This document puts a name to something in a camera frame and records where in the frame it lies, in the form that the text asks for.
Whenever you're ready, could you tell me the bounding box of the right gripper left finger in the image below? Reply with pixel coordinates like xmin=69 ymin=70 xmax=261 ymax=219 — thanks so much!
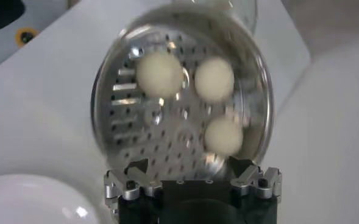
xmin=103 ymin=158 xmax=164 ymax=224

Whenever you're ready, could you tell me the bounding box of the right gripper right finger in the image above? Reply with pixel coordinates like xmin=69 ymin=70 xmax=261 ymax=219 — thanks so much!
xmin=227 ymin=155 xmax=283 ymax=203

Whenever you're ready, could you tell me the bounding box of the white steamed baozi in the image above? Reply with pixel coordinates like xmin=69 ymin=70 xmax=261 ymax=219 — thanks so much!
xmin=135 ymin=51 xmax=185 ymax=99
xmin=194 ymin=57 xmax=235 ymax=103
xmin=204 ymin=117 xmax=244 ymax=156

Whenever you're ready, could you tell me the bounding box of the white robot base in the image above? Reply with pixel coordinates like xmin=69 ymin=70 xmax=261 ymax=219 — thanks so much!
xmin=0 ymin=0 xmax=71 ymax=74

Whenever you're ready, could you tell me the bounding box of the stainless steel steamer basket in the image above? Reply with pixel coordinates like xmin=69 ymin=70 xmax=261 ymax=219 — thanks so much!
xmin=90 ymin=2 xmax=274 ymax=181

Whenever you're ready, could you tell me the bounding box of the white round plate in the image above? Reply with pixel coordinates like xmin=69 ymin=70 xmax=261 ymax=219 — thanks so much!
xmin=0 ymin=173 xmax=107 ymax=224

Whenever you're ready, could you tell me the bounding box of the yellow ringed black knob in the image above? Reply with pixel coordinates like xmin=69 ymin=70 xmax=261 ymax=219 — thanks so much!
xmin=14 ymin=26 xmax=40 ymax=48

